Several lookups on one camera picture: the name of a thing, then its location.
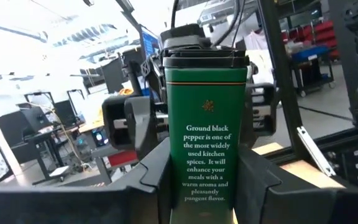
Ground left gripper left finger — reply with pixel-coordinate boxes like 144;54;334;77
0;138;172;224

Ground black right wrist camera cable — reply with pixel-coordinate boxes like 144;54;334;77
170;0;247;47

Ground black aluminium table frame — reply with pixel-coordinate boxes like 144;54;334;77
257;0;358;156

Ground red storage bins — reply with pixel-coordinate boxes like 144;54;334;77
280;20;341;60

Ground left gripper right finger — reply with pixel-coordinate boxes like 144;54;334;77
234;145;358;224

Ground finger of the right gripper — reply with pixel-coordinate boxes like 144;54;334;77
103;95;157;160
247;83;277;138

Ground black panel white labels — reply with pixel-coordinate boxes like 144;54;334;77
324;130;358;189

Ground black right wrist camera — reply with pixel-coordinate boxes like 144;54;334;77
159;23;213;52

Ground green tin black lid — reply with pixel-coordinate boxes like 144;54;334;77
162;46;250;224

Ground white strip on frame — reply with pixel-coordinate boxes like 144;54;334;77
296;126;337;177

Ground blue bin cart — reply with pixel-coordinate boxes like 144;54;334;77
290;45;336;98

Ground black desk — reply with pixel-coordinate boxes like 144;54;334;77
0;102;85;187

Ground blue monitor screen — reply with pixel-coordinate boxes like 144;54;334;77
140;26;162;60

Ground red box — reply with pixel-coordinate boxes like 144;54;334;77
108;150;140;168

